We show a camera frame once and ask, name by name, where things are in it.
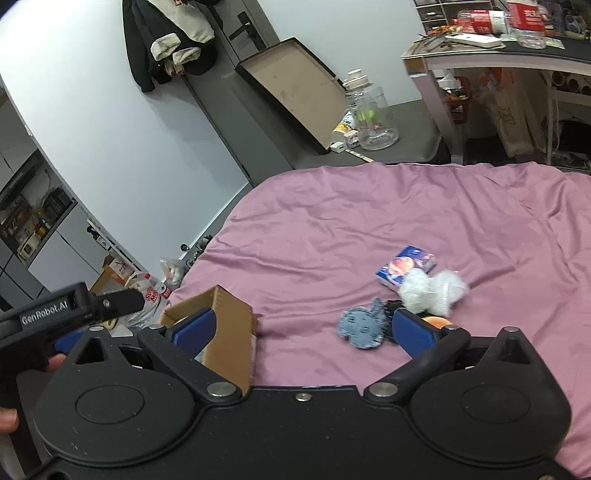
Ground cardboard tubes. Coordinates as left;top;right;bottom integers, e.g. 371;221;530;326
549;70;591;94

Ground yellow label bottle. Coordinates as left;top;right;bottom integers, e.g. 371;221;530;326
332;111;357;144

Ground grey sneaker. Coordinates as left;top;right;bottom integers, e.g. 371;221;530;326
182;234;214;264

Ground small brown floor carton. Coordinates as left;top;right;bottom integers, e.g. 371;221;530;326
100;255;136;281

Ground black and beige hanging jacket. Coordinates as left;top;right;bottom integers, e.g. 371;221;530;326
122;0;219;93

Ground lying red label bottle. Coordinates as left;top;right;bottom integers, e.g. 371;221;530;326
456;9;514;36

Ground desktop drawer organizer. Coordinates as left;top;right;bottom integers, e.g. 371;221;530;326
413;0;494;22

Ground red bin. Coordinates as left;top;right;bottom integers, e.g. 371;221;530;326
442;75;472;126

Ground white plastic shopping bag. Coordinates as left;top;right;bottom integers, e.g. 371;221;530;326
121;271;163;326

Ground grey desk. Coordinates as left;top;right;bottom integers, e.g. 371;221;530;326
401;33;591;165

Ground small red label water bottle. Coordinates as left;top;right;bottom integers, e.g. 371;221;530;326
144;274;172;299

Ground beige tote bag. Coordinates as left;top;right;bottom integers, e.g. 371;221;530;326
484;68;546;158

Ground pink bed sheet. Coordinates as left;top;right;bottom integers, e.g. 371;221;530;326
167;161;591;480

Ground grey door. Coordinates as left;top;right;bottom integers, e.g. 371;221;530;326
182;0;301;188

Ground blue fluffy plush toy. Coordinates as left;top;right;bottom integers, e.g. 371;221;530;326
340;296;389;352

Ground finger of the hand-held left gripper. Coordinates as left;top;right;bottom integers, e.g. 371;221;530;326
53;330;87;355
90;290;145;321

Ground person's left hand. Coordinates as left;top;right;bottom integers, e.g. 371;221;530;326
0;353;70;435

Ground white mesh bath pouf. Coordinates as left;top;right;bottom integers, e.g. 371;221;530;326
398;268;434;315

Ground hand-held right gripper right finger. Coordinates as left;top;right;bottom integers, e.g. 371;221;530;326
365;308;546;407

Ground black door handle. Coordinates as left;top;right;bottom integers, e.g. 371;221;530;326
232;11;256;41

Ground brown cardboard box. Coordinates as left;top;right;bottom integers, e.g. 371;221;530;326
159;285;257;394

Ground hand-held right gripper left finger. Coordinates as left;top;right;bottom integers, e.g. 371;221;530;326
69;308;243;407

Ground blue printed tissue pack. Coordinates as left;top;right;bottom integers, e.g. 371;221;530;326
375;246;437;290

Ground clear plastic bag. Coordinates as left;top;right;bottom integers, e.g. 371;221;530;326
159;257;188;288
428;268;470;319

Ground clear large water jug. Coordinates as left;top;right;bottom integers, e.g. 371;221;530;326
344;68;400;151

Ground white remote control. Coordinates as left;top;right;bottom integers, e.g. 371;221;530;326
444;34;502;48

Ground storage shelf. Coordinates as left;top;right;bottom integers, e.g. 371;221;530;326
0;148;78;264

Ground black flat box lid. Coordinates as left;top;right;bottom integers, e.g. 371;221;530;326
235;38;345;155

